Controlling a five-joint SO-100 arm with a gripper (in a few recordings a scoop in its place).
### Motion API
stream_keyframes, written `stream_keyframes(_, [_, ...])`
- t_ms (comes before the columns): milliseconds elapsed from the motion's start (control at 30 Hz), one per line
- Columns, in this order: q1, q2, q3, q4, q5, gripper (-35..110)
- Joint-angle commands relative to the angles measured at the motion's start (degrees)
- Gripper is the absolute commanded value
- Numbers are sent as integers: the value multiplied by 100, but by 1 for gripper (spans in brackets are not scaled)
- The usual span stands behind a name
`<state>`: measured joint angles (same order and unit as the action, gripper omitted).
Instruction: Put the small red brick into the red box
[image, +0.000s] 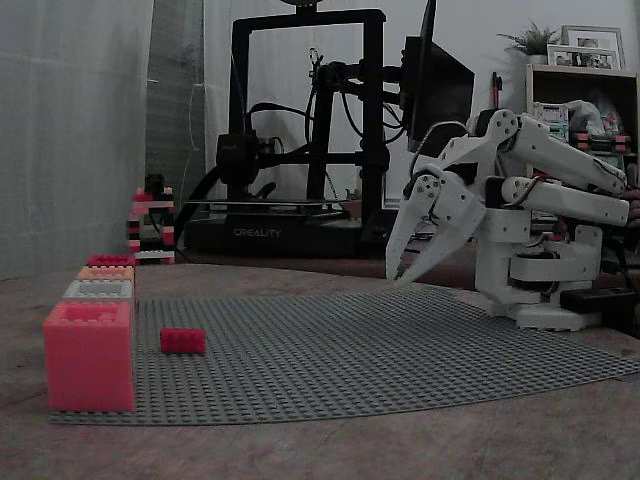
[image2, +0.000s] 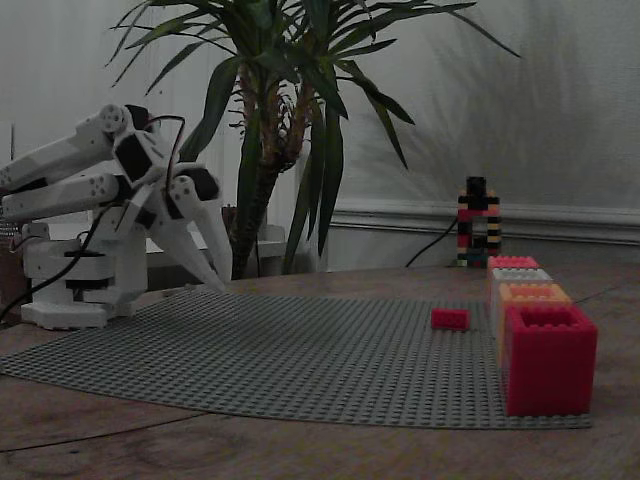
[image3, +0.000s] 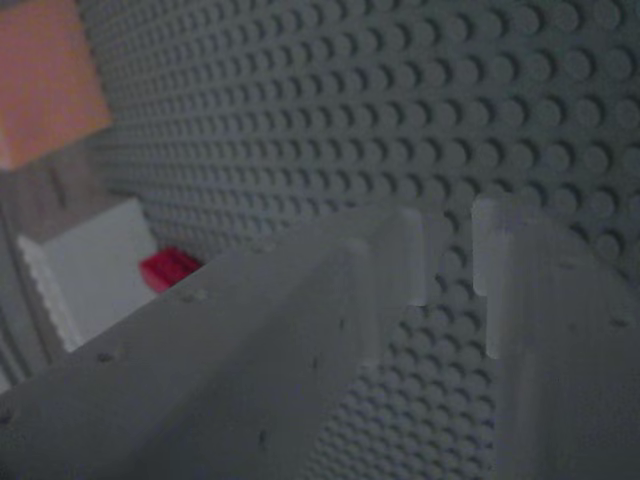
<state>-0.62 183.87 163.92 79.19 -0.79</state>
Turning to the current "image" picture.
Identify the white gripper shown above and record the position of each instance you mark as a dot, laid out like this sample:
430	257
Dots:
459	206

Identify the red Lego brick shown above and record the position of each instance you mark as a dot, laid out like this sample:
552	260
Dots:
183	341

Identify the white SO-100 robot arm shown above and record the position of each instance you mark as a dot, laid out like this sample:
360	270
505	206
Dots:
560	195

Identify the grey Lego baseplate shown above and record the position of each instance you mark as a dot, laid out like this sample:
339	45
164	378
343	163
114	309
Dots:
350	350

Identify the red lego block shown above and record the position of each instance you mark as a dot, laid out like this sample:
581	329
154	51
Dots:
111	260

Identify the orange lego block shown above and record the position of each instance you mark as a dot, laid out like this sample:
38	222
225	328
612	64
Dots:
105	274

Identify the grey lego block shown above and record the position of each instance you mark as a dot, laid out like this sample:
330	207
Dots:
80	292

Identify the large pink lego block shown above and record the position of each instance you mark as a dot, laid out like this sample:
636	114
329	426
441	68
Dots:
90	365

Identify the black computer monitor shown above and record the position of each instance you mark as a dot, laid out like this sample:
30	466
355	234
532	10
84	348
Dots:
440	90

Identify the red pen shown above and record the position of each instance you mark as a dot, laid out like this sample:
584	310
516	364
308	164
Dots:
496	90

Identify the black Creality 3D printer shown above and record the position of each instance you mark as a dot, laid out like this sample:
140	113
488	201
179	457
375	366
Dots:
260	232

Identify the wooden shelf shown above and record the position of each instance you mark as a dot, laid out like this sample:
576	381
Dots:
580	85

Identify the small potted green plant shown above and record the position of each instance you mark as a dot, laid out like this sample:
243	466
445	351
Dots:
532	42

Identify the brown perforated chair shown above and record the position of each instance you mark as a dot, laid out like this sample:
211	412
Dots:
635	205

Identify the white sheer curtain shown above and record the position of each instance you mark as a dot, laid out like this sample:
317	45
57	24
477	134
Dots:
75	125

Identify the small white photo frame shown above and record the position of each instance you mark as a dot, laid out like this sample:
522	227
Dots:
582	59

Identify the large white photo frame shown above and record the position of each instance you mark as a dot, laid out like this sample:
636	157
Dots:
592	36

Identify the striped Lego camera tower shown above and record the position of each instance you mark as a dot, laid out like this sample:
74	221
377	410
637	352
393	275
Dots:
150	250

